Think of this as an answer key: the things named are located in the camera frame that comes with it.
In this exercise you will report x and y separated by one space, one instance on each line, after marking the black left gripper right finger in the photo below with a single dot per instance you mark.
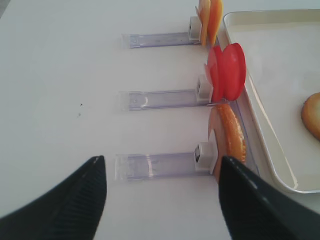
254 210

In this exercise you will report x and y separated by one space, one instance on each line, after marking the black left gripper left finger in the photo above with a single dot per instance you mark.
71 210

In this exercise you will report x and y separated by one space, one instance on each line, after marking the upright bread slice left rack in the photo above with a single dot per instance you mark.
225 132

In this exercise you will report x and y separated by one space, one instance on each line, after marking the clear bread pusher track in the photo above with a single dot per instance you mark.
200 162

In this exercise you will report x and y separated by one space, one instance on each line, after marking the bread slice on tray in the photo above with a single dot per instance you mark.
310 115

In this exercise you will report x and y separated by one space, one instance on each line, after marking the clear tomato pusher track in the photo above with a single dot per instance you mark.
201 95

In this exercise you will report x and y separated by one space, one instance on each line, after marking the red tomato slice outer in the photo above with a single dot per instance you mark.
214 70

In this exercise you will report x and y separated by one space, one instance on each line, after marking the red tomato slice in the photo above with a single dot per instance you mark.
234 71
214 70

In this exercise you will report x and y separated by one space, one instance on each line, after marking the red tomato slice inner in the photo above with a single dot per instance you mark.
234 71

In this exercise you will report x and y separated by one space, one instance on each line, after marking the clear cheese pusher track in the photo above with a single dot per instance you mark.
191 37

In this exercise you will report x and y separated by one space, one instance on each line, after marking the orange cheese slice outer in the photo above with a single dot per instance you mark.
203 12

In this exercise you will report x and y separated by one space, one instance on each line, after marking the orange cheese slice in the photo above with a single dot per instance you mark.
215 18
203 12

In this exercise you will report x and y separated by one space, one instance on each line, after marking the orange cheese slice inner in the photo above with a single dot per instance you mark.
215 18

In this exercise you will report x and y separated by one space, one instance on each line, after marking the white rectangular tray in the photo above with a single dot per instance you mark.
282 54

